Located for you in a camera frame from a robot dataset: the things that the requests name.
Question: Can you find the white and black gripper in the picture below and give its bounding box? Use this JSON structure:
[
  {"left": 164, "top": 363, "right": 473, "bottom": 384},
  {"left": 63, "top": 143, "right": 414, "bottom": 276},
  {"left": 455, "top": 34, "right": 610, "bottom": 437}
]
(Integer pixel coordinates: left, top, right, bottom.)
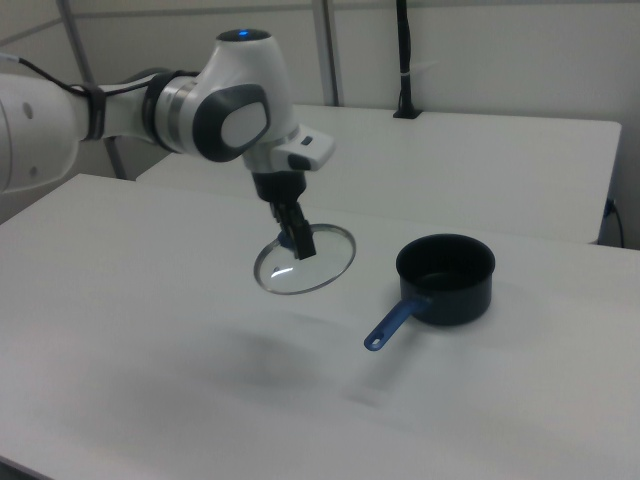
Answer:
[{"left": 243, "top": 126, "right": 337, "bottom": 262}]

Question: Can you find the round glass saucepan lid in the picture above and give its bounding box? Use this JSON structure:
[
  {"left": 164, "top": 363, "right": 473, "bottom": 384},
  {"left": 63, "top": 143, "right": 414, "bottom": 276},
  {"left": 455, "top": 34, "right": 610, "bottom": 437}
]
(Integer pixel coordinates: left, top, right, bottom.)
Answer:
[{"left": 253, "top": 223, "right": 358, "bottom": 297}]

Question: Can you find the white side table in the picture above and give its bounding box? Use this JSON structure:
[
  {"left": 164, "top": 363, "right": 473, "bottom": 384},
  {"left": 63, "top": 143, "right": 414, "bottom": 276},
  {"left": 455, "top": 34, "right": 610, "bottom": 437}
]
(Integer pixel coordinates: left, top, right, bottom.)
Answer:
[{"left": 135, "top": 103, "right": 623, "bottom": 246}]

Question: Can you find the black pole with table clamp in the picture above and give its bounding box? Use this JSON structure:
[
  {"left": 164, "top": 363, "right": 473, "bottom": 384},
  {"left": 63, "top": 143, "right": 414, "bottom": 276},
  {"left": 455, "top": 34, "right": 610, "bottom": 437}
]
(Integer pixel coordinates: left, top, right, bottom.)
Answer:
[{"left": 392, "top": 0, "right": 424, "bottom": 120}]

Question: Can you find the dark saucepan with blue handle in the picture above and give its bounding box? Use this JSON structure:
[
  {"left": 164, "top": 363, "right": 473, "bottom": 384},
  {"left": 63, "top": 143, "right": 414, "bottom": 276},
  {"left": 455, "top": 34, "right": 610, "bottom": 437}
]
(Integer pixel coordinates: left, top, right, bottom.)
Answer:
[{"left": 363, "top": 233, "right": 498, "bottom": 353}]

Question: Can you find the upright grey metal frame post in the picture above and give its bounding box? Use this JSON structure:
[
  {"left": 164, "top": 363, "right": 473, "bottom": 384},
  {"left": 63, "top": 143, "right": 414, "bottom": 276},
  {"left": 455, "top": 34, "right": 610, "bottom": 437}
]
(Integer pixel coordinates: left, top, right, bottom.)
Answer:
[{"left": 319, "top": 0, "right": 347, "bottom": 107}]

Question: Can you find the white cable tie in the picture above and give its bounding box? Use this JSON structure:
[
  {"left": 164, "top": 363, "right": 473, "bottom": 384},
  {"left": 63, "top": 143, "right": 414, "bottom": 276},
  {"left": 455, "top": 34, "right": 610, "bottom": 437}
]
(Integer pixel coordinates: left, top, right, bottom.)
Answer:
[{"left": 399, "top": 60, "right": 437, "bottom": 79}]

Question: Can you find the black strap around arm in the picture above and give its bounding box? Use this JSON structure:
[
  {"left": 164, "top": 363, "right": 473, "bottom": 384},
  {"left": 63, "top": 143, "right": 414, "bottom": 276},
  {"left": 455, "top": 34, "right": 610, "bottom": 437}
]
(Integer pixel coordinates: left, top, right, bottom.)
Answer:
[{"left": 82, "top": 86, "right": 108, "bottom": 142}]

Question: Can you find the black cable along robot arm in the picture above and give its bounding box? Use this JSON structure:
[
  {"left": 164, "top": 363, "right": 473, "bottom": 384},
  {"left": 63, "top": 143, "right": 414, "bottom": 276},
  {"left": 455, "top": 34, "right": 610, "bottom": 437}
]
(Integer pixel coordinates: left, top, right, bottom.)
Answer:
[{"left": 0, "top": 53, "right": 199, "bottom": 99}]

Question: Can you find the black cable with blue plug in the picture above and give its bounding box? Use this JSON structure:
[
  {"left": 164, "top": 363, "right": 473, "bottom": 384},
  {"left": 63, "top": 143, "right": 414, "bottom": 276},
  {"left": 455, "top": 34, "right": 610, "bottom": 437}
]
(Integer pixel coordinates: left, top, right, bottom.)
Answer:
[{"left": 601, "top": 196, "right": 627, "bottom": 249}]

